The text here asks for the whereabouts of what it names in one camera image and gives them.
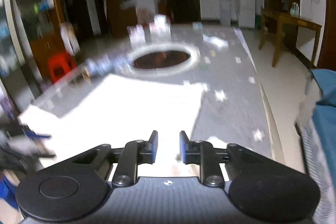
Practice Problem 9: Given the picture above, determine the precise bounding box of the white refrigerator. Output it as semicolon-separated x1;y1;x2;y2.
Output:
237;0;257;29

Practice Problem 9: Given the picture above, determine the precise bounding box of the small wooden stool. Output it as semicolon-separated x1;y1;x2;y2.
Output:
78;67;93;84

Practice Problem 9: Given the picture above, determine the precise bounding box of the water dispenser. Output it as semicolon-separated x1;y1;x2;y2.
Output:
219;0;232;25

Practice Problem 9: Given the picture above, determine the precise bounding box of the grey white striped cloth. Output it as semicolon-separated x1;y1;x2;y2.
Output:
296;74;336;224

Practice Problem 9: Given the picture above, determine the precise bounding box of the wooden glass display cabinet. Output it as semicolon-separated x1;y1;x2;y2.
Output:
9;0;67;83

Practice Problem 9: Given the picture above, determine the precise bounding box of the blue cloth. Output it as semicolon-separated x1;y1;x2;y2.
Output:
308;69;336;224

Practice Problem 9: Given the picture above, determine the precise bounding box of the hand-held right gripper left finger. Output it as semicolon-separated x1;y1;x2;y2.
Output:
70;131;159;187

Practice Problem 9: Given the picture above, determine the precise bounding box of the wooden table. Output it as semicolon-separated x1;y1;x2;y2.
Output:
259;7;323;69

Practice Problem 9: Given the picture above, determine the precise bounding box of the red plastic stool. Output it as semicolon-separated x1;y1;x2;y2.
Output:
47;52;77;83

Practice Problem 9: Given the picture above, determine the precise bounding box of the pack of plastic bottles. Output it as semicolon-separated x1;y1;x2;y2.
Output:
86;54;132;76

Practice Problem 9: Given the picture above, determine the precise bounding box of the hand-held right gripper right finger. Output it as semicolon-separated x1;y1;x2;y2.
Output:
180;131;266;187

